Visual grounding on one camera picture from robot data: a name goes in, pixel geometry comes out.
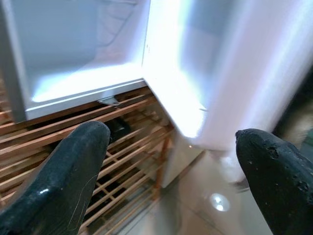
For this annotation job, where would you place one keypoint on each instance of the metal fridge door hinge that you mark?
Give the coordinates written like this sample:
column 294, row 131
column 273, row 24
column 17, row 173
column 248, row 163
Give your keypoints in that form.
column 108, row 101

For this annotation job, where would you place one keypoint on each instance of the white fridge door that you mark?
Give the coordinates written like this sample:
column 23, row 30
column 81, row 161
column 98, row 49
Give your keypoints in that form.
column 220, row 73

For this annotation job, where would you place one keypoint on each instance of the small black object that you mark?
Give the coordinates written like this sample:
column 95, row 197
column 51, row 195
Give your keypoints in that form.
column 119, row 127

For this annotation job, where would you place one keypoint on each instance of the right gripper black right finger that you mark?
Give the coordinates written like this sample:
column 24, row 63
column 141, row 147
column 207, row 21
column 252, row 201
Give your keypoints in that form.
column 281, row 183

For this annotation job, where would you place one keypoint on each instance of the wooden slat rack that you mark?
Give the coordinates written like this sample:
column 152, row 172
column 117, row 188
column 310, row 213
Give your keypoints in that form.
column 36, row 137

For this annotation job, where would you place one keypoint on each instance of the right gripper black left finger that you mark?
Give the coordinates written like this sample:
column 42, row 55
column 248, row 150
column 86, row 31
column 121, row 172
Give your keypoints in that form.
column 61, row 176

